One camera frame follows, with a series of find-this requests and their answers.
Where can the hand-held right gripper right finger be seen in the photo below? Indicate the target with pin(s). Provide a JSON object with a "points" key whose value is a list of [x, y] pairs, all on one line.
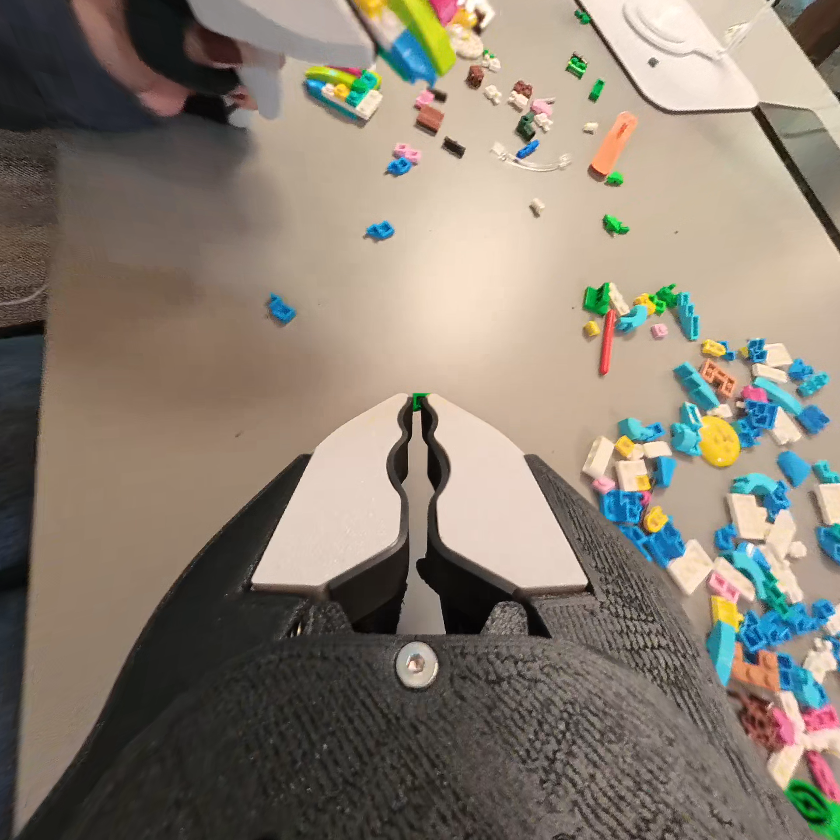
{"points": [[505, 518]]}

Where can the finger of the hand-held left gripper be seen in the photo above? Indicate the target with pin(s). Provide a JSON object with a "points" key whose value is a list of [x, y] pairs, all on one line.
{"points": [[262, 85], [289, 26]]}

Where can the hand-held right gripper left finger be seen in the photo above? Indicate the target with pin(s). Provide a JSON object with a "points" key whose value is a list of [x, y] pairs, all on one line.
{"points": [[328, 512]]}

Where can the multicolour lego build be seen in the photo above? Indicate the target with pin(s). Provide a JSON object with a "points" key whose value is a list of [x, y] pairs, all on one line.
{"points": [[420, 46]]}

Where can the small green lego piece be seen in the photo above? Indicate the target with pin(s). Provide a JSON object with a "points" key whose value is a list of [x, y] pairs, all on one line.
{"points": [[418, 400]]}

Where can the person's left forearm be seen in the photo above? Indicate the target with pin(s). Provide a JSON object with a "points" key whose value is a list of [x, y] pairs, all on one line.
{"points": [[46, 65]]}

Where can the blue white lego assembly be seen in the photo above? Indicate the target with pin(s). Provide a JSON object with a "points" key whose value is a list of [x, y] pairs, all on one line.
{"points": [[344, 92]]}

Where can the blue lego piece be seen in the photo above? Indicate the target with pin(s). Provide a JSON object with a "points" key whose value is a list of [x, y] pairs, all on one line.
{"points": [[379, 230], [398, 166], [282, 309]]}

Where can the pink lego piece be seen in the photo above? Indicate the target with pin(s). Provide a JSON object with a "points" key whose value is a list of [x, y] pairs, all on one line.
{"points": [[407, 152]]}

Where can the brown lego brick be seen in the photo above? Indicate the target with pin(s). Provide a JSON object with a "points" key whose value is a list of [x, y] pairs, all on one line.
{"points": [[430, 119]]}

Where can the white round lego plate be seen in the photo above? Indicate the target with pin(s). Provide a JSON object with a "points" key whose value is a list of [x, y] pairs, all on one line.
{"points": [[469, 44]]}

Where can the black lego piece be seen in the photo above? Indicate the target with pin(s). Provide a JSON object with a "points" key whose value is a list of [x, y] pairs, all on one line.
{"points": [[453, 146]]}

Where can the red lego bar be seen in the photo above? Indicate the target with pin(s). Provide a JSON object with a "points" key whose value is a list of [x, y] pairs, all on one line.
{"points": [[607, 341]]}

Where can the yellow round lego piece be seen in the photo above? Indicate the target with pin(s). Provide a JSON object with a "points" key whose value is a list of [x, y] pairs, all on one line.
{"points": [[718, 441]]}

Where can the pile of lego pieces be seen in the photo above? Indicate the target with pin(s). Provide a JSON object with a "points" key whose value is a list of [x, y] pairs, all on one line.
{"points": [[754, 525]]}

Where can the clear lego piece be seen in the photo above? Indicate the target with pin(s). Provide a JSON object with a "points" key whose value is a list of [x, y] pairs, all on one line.
{"points": [[535, 164]]}

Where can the scattered green brown lego bits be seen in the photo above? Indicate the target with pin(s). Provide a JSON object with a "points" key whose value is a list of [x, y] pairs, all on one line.
{"points": [[576, 65]]}

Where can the small white lego piece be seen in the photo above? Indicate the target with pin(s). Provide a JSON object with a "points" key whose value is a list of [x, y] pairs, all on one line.
{"points": [[537, 207]]}

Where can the person's left hand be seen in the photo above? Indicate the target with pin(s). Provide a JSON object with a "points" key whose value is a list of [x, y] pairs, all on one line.
{"points": [[115, 59]]}

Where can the person's jeans leg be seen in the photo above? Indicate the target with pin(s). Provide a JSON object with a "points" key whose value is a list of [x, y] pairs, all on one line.
{"points": [[14, 459]]}

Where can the orange brick separator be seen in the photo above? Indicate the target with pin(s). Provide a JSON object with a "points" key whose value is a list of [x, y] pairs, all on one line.
{"points": [[613, 144]]}

